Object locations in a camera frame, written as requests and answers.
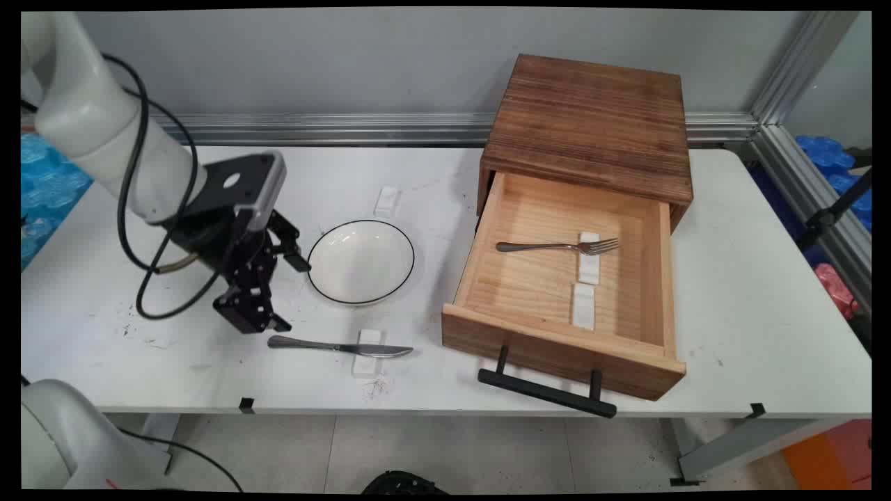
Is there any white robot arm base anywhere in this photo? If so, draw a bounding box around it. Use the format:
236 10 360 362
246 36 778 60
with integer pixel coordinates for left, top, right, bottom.
21 379 183 492

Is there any horizontal aluminium frame rail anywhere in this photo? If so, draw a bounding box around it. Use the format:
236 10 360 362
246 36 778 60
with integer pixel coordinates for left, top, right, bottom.
21 111 761 148

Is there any black round floor object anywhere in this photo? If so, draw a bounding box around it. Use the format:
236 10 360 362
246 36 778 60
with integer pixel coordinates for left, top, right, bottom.
361 470 451 495

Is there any black camera cable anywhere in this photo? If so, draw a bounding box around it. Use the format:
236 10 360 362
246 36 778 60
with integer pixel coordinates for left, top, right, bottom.
117 83 244 492

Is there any black tripod stand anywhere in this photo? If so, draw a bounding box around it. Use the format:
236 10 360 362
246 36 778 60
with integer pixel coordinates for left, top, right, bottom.
796 148 872 253

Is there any blue foam pile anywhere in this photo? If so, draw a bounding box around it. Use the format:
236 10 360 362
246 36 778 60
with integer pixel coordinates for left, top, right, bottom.
796 135 872 232

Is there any silver table knife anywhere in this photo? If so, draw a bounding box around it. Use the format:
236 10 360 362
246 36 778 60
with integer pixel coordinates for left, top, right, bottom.
267 335 414 360

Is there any orange box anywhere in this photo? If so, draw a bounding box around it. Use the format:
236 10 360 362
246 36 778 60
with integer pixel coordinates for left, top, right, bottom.
782 417 872 491

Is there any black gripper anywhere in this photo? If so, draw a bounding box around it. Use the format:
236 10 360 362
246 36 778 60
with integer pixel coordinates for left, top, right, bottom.
169 207 313 335

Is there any light wooden drawer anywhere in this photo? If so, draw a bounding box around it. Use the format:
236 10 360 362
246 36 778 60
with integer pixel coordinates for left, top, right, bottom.
441 170 687 401

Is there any silver fork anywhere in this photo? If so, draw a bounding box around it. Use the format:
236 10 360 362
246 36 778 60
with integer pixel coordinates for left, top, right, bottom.
495 237 620 257

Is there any white metal table leg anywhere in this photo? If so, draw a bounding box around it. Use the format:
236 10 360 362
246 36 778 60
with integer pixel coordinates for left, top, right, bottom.
670 416 858 486
141 413 183 477

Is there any black drawer handle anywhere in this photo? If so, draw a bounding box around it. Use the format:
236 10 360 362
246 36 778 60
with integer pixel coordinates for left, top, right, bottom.
477 345 618 419

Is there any white bowl black rim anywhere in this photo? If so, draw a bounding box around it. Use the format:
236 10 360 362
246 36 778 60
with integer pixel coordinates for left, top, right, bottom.
306 219 416 306

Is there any pink foam piece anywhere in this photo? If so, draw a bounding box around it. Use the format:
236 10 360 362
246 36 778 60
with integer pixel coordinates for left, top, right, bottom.
814 262 861 321

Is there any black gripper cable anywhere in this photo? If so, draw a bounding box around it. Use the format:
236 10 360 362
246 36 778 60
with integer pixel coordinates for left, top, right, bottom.
102 53 204 275

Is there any angled aluminium frame profile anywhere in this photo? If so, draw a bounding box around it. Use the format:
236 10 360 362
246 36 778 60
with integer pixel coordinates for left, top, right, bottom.
749 10 872 315

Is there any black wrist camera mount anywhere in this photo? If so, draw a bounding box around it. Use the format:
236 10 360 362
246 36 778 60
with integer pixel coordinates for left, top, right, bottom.
184 150 288 234

